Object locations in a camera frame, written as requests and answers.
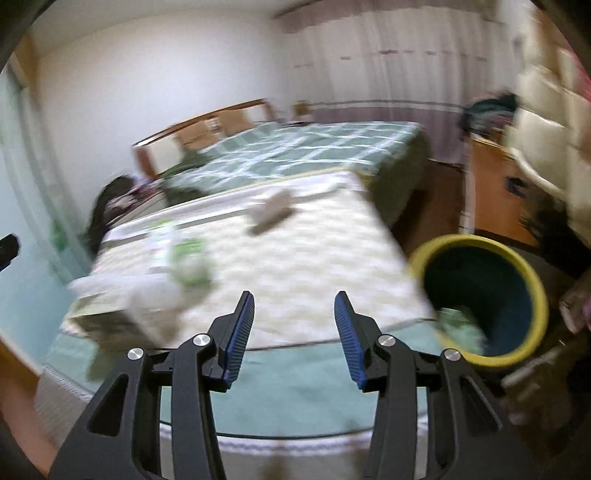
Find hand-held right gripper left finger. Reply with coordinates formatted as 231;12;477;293
48;291;256;480

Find frosted glass wardrobe door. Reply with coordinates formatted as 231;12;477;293
0;46;93;324

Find yellow-rimmed dark blue bin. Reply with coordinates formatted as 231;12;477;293
406;234;550;367

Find dark green garment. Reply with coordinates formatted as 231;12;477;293
164;150;206;178

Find wooden white bed headboard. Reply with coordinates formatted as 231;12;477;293
131;98;273;181

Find brown object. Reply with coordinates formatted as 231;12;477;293
263;189;296;217

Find white and mauve curtain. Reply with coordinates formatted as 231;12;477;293
272;0;522;164

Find floral print drink carton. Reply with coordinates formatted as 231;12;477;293
62;295;181;365

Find patterned beige green tablecloth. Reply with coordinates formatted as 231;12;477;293
34;171;437;462

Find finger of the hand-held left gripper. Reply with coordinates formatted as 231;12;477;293
0;234;21;272

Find clothes pile on desk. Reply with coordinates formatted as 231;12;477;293
462;92;518;134

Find cream puffer jacket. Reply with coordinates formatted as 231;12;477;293
503;9;591;217

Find brown pillow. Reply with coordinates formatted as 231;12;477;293
178;124;213;148
215;111;257;137

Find dark clothes pile on nightstand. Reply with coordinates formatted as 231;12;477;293
85;174;162;259

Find bed with green plaid duvet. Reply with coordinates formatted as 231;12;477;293
161;121;432;227

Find wooden desk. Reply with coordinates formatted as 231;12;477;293
462;134;546;245

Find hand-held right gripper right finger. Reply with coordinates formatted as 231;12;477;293
333;291;539;480

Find green plastic bottle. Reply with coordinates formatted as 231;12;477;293
171;237;218;289

